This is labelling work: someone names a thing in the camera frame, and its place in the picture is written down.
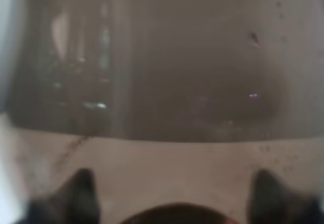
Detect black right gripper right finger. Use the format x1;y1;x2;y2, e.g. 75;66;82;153
247;169;323;223

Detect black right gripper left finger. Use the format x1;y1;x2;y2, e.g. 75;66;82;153
25;168;101;223

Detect smoky brown water bottle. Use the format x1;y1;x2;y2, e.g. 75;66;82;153
1;0;323;223

